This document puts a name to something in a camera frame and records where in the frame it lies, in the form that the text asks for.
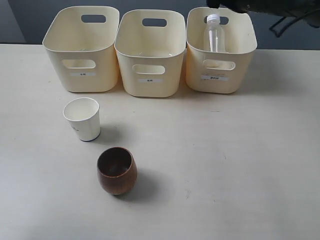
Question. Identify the brown wooden cup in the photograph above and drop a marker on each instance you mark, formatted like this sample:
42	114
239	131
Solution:
117	171

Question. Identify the white paper cup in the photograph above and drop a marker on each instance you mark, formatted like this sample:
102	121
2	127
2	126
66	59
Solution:
83	116

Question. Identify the clear plastic bottle white cap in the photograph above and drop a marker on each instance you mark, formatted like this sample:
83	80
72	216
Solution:
214	41

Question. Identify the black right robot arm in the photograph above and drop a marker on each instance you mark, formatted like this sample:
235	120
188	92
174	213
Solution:
282	8

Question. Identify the cream bin middle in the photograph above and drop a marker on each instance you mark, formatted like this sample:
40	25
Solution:
150	46

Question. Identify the cream bin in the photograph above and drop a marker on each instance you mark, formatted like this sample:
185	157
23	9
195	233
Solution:
218	72
150	46
80	45

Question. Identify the cream bin right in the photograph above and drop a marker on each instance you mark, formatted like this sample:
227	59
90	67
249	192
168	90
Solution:
218	72

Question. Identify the cream bin left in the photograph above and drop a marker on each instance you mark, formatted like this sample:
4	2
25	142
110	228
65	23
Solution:
80	45

